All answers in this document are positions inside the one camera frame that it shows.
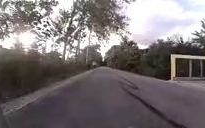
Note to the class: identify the grey asphalt road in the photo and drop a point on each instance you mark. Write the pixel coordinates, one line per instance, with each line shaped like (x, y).
(100, 100)

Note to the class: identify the row of tall thin trees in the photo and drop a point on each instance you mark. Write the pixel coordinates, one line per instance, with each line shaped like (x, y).
(90, 20)

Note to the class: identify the wood of dark trees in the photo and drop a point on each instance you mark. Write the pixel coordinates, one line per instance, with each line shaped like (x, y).
(150, 60)

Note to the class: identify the pale framed fence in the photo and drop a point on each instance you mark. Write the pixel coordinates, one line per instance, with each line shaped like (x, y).
(173, 66)

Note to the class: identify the dark roadside hedge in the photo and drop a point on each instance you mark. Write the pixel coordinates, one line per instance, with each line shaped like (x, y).
(26, 75)

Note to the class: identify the pale gravel verge strip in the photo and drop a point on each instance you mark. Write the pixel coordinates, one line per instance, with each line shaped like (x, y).
(26, 99)

